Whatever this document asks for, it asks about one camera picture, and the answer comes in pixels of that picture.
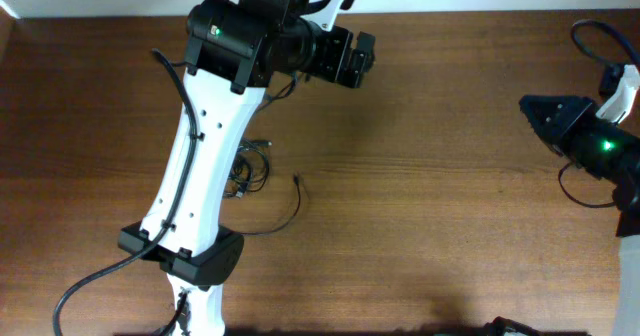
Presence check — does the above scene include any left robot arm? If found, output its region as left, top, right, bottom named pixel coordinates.
left=118, top=0, right=375, bottom=335

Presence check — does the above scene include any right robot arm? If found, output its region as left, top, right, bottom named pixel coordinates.
left=519, top=95, right=639, bottom=335

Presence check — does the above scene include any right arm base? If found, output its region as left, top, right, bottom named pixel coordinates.
left=482, top=317, right=540, bottom=336

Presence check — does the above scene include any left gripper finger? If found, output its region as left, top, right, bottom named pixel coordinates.
left=344, top=50, right=374, bottom=88
left=354, top=32, right=376, bottom=56

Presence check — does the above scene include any black cable bundle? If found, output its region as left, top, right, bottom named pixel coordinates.
left=223, top=73, right=304, bottom=237

